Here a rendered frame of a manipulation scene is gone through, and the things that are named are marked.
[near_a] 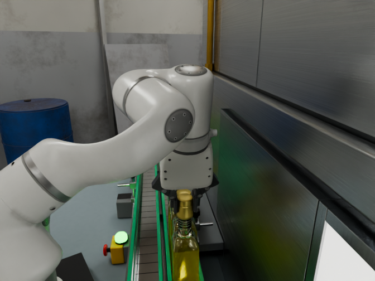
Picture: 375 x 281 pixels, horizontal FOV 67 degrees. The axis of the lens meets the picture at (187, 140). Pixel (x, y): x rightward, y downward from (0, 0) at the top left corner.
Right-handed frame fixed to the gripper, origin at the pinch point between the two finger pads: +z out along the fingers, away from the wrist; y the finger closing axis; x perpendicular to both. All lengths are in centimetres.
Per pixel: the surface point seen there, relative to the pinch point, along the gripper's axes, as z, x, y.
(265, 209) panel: -8.1, 10.8, -12.0
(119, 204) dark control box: 48, -47, 21
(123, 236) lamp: 39.4, -22.8, 17.4
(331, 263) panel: -16.4, 26.0, -12.2
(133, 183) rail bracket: 33, -42, 14
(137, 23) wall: 33, -331, 17
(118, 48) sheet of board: 54, -299, 39
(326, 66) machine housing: -32.6, 10.5, -14.9
